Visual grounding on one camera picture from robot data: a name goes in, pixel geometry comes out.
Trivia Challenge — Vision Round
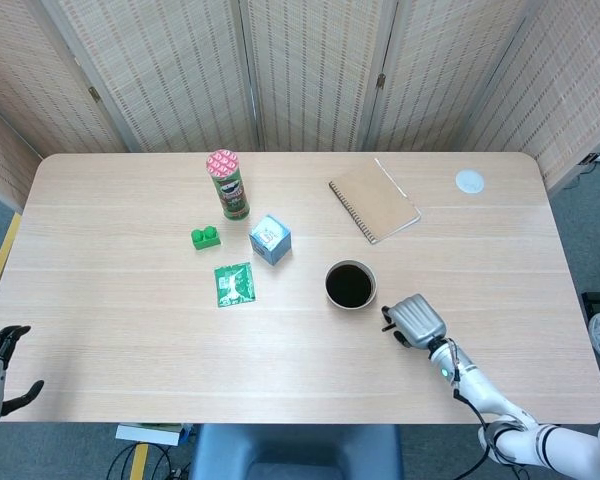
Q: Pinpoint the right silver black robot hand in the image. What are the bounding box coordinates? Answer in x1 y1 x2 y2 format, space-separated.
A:
380 293 449 350

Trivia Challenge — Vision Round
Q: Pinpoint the cup of black coffee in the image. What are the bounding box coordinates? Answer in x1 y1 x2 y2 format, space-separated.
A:
323 259 379 312

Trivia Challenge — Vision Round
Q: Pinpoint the brown spiral notebook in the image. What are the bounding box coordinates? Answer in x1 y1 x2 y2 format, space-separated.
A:
328 157 423 246

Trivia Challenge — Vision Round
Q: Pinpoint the white round table grommet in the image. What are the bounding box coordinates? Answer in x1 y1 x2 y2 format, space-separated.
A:
454 169 486 195

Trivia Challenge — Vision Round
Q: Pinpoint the white flat box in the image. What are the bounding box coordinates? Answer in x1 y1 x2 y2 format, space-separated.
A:
115 423 194 446

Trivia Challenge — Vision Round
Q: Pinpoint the blue cardboard box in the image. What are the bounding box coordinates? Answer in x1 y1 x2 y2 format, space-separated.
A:
248 214 293 267

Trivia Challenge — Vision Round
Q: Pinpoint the dark blue chair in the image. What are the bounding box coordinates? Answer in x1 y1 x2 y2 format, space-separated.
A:
188 423 404 480

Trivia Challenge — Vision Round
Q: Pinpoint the green foil sachet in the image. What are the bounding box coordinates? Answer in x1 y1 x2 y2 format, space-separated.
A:
213 261 258 309

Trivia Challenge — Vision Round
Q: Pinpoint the green Pringles can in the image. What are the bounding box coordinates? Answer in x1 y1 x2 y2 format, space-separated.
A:
204 148 251 222

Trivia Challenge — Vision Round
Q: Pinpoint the green building block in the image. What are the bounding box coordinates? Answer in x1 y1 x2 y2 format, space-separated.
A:
189 225 222 252

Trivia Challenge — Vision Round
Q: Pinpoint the woven folding screen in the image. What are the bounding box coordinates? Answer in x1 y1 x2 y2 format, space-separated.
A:
0 0 600 211

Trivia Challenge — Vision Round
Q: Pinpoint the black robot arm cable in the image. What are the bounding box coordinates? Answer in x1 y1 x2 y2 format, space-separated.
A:
449 339 531 480

